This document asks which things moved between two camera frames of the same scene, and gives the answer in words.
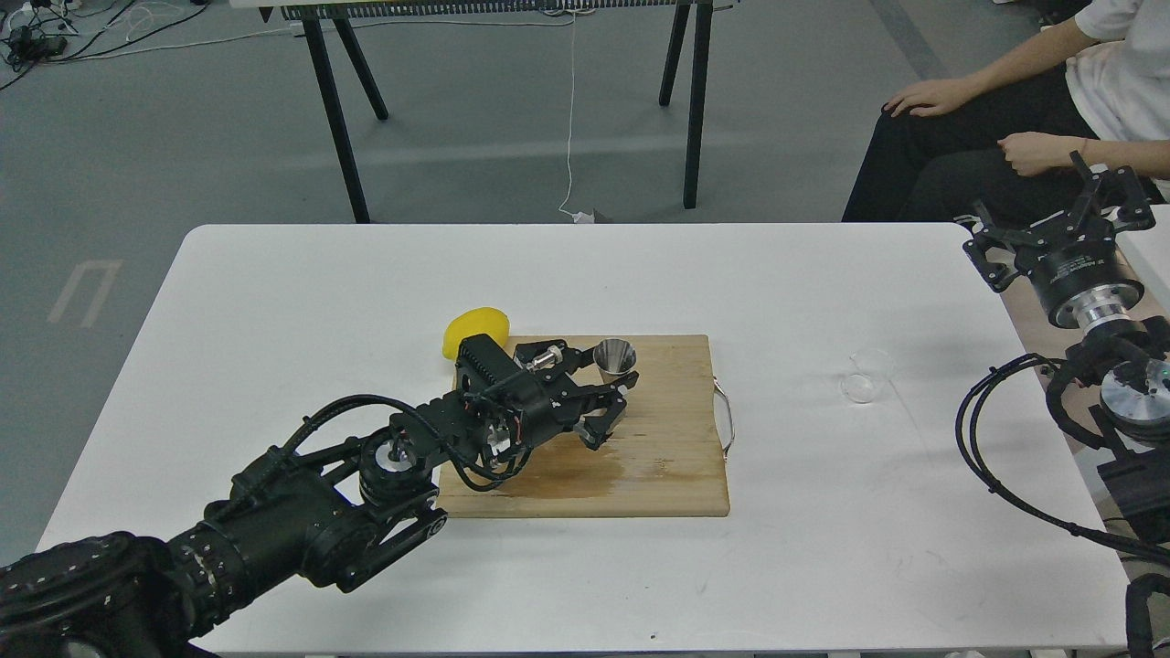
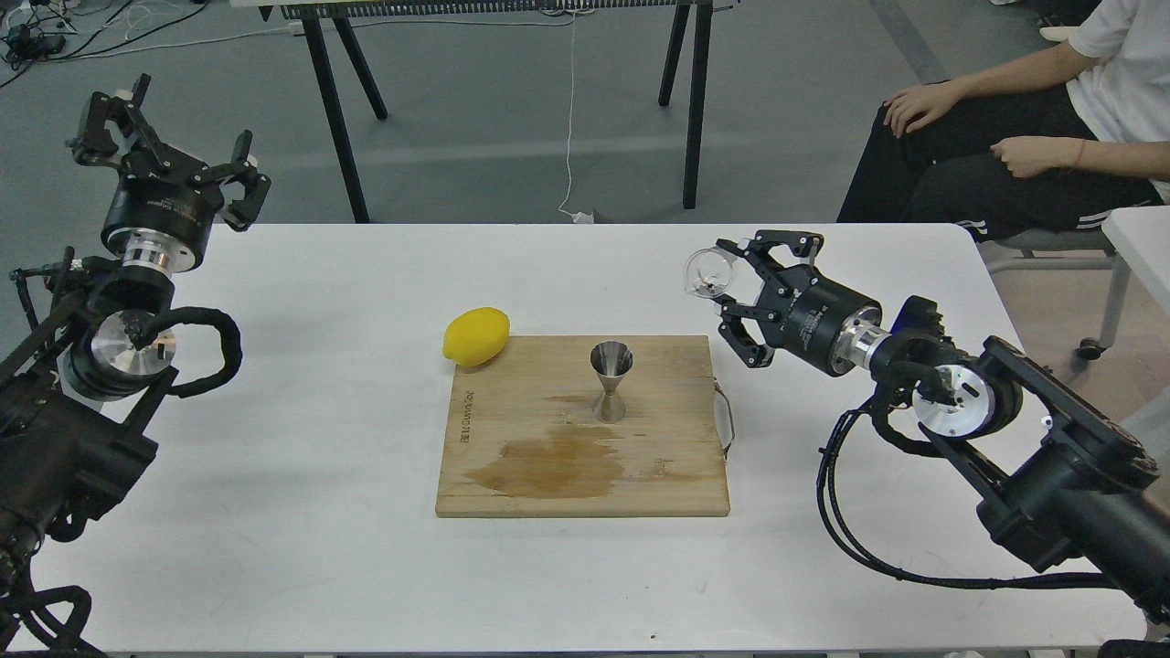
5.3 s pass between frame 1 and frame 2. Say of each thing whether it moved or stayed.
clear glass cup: moved
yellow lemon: stayed
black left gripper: moved
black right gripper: moved
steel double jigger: stayed
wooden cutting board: stayed
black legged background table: stayed
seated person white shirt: stayed
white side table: stayed
